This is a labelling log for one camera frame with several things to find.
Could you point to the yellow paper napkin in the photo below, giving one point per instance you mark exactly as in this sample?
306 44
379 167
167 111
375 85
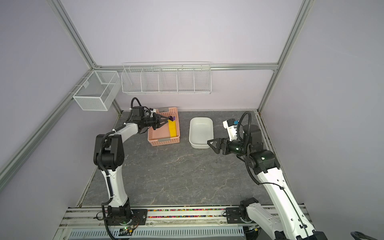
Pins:
172 128

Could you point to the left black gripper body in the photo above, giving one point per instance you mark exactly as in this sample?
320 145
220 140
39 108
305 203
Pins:
152 121

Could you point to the white mesh wall box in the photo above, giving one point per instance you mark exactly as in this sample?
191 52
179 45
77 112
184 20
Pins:
98 91

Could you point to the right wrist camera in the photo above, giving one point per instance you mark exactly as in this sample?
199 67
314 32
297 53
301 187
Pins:
231 125

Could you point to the aluminium front rail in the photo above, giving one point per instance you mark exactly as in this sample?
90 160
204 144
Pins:
160 216

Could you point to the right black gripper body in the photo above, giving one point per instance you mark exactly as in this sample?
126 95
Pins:
227 143

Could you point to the white oval tray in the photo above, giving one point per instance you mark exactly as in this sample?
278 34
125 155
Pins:
201 131

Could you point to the pink plastic basket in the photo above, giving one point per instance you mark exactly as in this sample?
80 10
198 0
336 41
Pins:
162 136

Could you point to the white vented cable duct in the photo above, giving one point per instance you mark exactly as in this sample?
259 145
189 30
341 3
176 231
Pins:
158 233

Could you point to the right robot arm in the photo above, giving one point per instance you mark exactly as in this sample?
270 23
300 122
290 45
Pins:
245 140

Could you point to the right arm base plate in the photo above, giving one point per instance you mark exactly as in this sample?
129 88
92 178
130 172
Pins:
236 216

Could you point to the white wire wall shelf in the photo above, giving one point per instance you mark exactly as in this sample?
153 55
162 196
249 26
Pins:
167 78

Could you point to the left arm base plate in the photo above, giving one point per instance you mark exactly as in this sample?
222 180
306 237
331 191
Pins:
119 217

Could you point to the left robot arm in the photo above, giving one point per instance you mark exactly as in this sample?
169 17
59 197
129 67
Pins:
109 155

